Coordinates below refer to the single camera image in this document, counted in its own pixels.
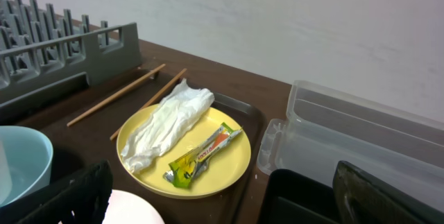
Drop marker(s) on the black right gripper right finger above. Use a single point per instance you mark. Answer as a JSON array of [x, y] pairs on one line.
[[362, 198]]

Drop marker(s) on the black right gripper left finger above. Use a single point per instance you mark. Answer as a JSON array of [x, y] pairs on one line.
[[81, 197]]

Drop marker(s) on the pink white bowl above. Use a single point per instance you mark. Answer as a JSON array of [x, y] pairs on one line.
[[128, 208]]

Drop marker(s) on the white napkin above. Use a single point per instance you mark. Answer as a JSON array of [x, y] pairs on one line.
[[170, 120]]

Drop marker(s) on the green yellow snack wrapper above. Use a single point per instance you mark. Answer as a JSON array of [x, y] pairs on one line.
[[187, 168]]

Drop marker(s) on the wooden chopstick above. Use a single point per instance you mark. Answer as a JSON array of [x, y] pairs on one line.
[[156, 97], [116, 95]]

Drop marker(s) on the black waste tray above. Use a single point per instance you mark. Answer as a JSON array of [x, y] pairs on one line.
[[293, 198]]

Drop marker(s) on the grey dishwasher rack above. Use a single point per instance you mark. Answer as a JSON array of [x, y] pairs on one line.
[[43, 55]]

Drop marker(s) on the dark brown tray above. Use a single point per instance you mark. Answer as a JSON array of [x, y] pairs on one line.
[[89, 141]]

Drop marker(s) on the light blue bowl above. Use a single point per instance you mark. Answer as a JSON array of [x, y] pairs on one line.
[[29, 155]]

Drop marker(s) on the clear plastic bin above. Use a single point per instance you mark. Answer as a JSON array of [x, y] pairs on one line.
[[324, 126]]

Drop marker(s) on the yellow plate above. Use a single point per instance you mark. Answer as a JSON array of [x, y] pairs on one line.
[[224, 169]]

